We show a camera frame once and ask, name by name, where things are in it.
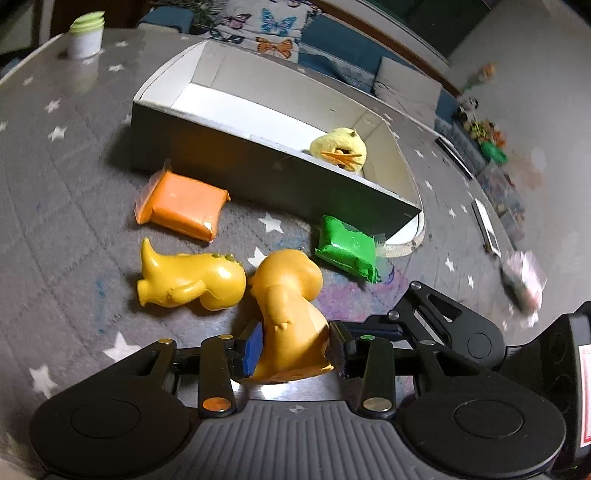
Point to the green clay packet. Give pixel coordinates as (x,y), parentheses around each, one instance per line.
(346,244)

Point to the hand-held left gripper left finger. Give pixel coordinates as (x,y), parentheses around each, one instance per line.
(253,351)

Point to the yellow plastic dinosaur toy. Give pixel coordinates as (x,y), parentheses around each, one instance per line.
(207,281)

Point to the butterfly print blanket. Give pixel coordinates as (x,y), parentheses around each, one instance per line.
(258,27)

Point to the grey star print tablecloth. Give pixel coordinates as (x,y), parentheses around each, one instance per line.
(69,184)

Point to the grey cushion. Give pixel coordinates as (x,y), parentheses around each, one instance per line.
(406,92)

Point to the pink and white packet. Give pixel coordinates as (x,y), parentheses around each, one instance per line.
(524,281)

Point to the blue sofa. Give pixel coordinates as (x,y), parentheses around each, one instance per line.
(334,39)

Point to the orange clay packet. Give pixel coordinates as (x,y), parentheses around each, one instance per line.
(184,203)

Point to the white cardboard box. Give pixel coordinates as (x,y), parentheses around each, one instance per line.
(277,184)

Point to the white cup with green lid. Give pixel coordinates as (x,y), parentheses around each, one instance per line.
(86,39)

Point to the clear plastic storage box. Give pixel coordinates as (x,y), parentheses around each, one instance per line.
(504,198)

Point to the orange plastic animal toy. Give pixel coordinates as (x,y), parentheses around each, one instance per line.
(286,323)

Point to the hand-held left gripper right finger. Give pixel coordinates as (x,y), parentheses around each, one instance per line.
(336,351)

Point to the white framed board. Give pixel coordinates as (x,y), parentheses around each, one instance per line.
(487,227)

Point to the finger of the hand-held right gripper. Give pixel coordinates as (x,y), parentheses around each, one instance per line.
(418,314)

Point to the yellow plush chick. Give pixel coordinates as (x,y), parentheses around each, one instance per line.
(337,139)

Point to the pile of small toys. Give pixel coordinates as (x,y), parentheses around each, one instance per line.
(482,129)

